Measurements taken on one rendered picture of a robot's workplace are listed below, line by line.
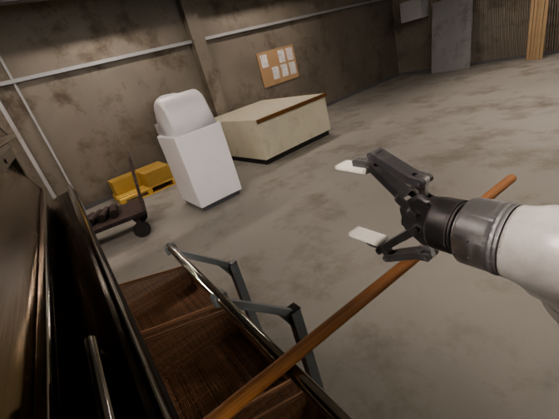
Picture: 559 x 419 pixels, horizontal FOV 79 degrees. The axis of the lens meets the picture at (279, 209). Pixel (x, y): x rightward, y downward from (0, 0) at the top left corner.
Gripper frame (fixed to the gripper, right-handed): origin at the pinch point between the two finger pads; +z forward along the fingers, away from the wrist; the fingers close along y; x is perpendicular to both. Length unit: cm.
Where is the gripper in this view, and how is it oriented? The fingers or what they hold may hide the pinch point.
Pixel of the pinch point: (351, 200)
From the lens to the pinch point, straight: 62.2
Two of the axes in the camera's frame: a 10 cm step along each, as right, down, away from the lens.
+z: -5.7, -2.1, 8.0
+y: 2.5, 8.8, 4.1
